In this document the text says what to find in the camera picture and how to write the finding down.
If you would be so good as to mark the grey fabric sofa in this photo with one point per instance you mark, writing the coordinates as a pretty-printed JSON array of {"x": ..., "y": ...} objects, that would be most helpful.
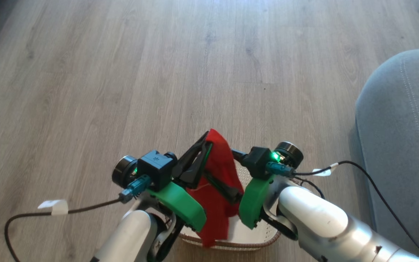
[{"x": 395, "y": 145}]

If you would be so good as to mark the red garment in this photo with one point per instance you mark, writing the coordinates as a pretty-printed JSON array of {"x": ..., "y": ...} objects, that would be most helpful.
[{"x": 220, "y": 160}]

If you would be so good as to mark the teal right camera connector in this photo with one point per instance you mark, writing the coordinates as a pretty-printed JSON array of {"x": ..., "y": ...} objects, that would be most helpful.
[{"x": 280, "y": 169}]

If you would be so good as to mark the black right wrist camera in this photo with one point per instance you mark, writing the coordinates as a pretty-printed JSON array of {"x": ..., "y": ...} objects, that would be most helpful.
[{"x": 258, "y": 162}]

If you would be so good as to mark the teal camera connector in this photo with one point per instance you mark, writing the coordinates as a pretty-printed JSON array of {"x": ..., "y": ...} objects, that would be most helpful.
[
  {"x": 280, "y": 169},
  {"x": 135, "y": 188}
]

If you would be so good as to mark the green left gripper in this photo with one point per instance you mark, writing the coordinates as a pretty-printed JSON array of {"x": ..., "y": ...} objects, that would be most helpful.
[{"x": 180, "y": 207}]

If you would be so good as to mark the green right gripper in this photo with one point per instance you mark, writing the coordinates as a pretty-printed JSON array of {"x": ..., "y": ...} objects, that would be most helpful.
[{"x": 255, "y": 203}]

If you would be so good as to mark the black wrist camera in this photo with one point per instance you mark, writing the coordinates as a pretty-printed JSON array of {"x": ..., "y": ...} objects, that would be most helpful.
[
  {"x": 155, "y": 169},
  {"x": 258, "y": 162}
]

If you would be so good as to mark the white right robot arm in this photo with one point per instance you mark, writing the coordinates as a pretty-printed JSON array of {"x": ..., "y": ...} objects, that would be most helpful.
[{"x": 322, "y": 222}]

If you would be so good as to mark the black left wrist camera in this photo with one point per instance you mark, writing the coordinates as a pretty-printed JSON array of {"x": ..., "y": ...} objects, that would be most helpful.
[{"x": 155, "y": 169}]

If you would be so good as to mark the teal left camera connector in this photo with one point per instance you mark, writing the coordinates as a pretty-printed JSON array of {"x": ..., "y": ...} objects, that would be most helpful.
[{"x": 135, "y": 188}]

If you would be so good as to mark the white plastic laundry basket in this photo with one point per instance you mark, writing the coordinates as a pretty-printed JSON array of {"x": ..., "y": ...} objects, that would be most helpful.
[{"x": 246, "y": 236}]

